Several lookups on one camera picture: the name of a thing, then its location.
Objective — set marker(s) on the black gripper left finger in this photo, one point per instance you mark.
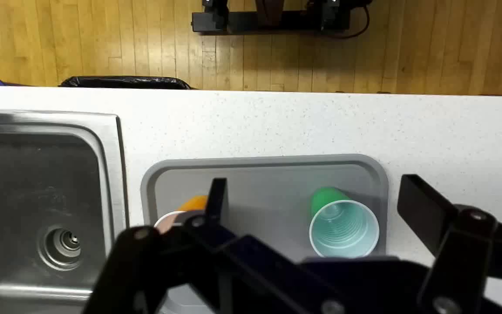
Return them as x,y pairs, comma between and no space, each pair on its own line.
164,273

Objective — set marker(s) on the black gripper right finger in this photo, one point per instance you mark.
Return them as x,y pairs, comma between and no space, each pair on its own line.
466,245

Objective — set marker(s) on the purple plastic cup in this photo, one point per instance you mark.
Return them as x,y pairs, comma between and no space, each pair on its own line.
168,221

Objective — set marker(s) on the orange plastic cup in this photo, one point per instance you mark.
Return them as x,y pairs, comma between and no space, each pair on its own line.
196,203

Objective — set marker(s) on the green plastic cup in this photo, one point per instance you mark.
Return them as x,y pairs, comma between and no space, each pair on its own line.
344,229

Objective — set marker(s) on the grey plastic tray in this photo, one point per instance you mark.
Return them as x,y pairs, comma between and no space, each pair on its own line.
269,193

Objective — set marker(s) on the stainless steel double sink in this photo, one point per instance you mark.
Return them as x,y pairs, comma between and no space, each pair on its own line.
30,193

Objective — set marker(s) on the black bin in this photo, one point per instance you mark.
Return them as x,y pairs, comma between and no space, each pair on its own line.
122,83

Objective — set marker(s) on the black wheeled stand base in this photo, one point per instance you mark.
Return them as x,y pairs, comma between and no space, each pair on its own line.
274,22

